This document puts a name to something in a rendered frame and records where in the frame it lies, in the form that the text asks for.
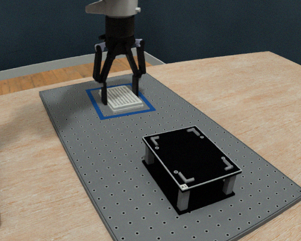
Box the blue tape square outline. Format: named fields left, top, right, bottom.
left=86, top=83, right=156, bottom=120

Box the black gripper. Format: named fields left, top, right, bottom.
left=93, top=15, right=146, bottom=105

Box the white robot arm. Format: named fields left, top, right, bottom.
left=85, top=0, right=141, bottom=19

